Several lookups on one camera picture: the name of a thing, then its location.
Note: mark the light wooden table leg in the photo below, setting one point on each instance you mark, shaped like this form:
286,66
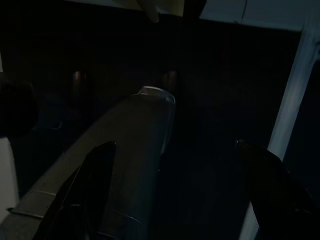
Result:
151,10

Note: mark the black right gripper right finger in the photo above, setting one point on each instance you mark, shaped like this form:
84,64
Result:
275,200

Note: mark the black floor mat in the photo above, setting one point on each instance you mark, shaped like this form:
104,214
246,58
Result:
212,75
310,105

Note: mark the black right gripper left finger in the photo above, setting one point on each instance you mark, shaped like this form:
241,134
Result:
85,195

